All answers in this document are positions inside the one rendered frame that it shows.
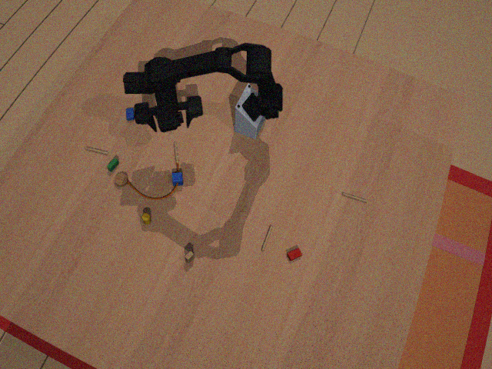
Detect small red block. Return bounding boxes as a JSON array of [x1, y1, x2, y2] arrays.
[[288, 248, 302, 261]]

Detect yellow cylinder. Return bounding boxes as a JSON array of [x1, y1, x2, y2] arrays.
[[142, 213, 151, 224]]

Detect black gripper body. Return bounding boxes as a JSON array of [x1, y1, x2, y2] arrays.
[[134, 90, 203, 124]]

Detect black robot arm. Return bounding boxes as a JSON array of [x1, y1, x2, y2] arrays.
[[123, 43, 283, 132]]

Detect round wooden button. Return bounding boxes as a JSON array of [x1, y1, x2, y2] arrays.
[[115, 173, 128, 187]]

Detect small green block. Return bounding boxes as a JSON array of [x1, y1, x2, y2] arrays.
[[107, 158, 118, 171]]

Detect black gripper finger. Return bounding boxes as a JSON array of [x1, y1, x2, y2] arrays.
[[186, 110, 198, 128], [142, 115, 157, 132]]

